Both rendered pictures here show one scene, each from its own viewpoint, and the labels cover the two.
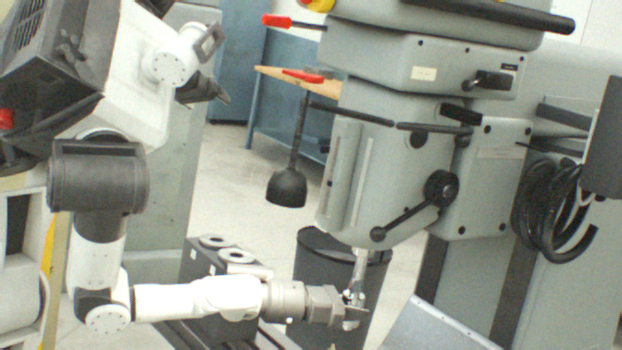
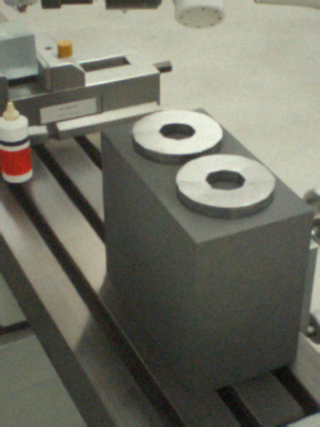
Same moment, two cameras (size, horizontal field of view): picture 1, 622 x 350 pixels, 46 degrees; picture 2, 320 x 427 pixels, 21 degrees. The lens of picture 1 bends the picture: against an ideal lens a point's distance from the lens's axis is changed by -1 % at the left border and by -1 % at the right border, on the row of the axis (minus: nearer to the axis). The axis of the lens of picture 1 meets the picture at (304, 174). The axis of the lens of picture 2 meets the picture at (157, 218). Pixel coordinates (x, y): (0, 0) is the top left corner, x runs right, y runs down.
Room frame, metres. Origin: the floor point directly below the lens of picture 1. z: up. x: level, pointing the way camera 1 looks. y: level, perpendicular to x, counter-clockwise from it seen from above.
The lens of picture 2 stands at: (2.44, 0.28, 1.54)
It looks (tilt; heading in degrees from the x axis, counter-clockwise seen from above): 35 degrees down; 193
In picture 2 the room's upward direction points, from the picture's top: straight up
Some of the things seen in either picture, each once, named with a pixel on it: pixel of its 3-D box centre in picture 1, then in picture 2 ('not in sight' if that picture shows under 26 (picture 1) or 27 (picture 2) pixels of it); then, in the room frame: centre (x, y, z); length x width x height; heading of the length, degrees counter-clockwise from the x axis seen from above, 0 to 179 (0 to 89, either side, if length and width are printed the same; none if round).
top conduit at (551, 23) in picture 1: (493, 10); not in sight; (1.32, -0.27, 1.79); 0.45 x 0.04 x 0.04; 130
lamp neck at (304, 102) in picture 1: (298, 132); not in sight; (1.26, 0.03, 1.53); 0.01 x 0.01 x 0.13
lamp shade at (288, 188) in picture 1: (288, 184); not in sight; (1.26, 0.03, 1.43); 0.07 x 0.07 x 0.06
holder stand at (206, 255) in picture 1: (219, 284); (197, 239); (1.73, 0.16, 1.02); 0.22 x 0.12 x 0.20; 38
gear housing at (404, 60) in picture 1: (423, 57); not in sight; (1.44, -0.18, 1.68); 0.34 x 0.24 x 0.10; 130
